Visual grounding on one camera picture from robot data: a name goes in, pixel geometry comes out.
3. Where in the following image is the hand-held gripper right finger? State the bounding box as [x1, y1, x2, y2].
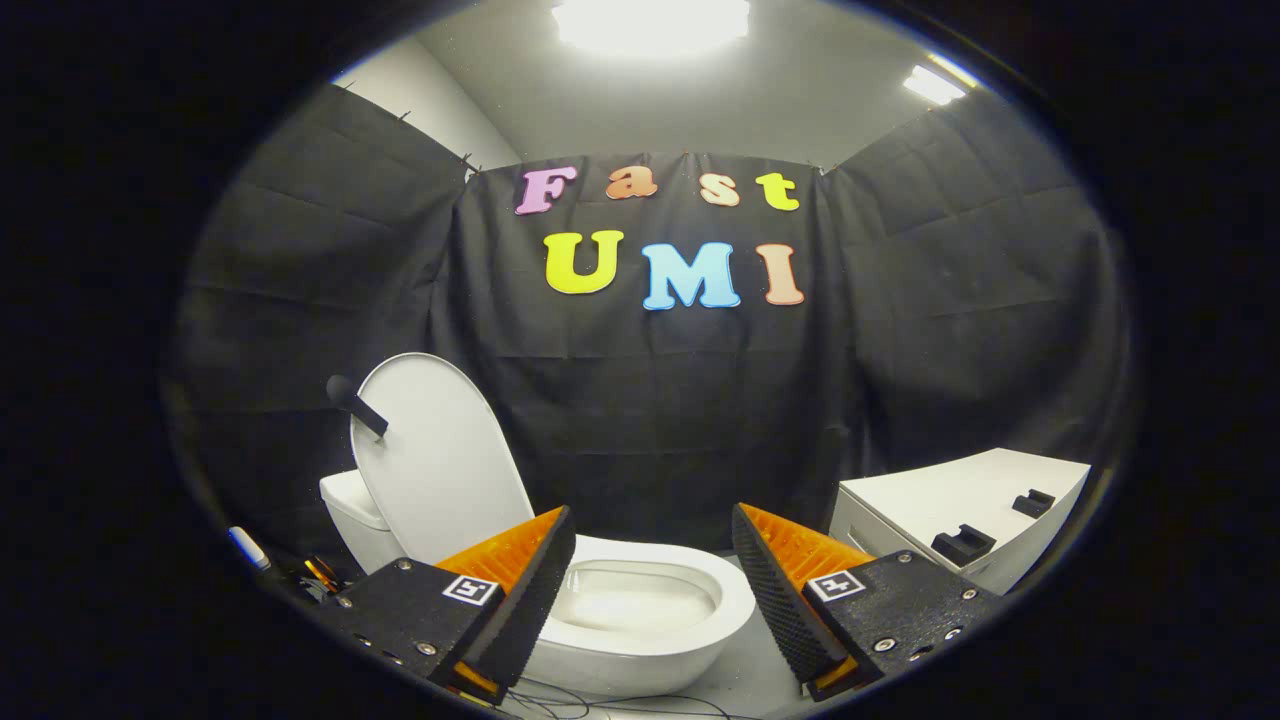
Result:
[731, 502, 1007, 702]

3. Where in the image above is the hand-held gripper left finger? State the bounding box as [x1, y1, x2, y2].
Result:
[325, 505, 579, 707]

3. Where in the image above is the white toilet bowl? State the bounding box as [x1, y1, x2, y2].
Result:
[518, 565, 753, 699]

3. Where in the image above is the white toilet tank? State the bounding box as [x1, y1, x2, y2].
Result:
[319, 469, 407, 577]

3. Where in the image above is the white drawer cabinet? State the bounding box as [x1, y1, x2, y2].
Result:
[829, 448, 1092, 597]

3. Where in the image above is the black backdrop cloth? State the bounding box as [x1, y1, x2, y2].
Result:
[160, 85, 1136, 577]

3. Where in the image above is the small white device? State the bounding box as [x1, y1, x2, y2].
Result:
[227, 526, 272, 572]

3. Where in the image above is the small ceiling light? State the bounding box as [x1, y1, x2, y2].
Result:
[902, 63, 971, 107]

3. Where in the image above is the thin black floor cable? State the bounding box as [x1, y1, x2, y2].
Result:
[505, 675, 743, 720]

